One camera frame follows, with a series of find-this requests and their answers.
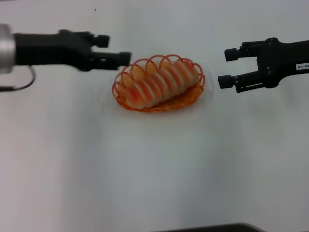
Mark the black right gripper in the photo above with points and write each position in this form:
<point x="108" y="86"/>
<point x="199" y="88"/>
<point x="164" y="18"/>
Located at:
<point x="282" y="61"/>

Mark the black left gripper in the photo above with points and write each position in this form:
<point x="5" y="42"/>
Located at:
<point x="53" y="49"/>

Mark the orange striped bread loaf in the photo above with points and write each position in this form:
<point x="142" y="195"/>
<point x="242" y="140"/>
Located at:
<point x="164" y="82"/>

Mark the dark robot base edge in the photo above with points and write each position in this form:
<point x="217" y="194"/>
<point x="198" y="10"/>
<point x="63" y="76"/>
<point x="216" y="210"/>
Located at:
<point x="212" y="227"/>

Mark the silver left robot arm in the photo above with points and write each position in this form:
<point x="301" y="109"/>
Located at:
<point x="6" y="48"/>

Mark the orange woven plastic basket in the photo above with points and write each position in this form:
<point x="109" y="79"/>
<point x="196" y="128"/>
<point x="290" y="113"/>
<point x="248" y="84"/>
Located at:
<point x="169" y="106"/>

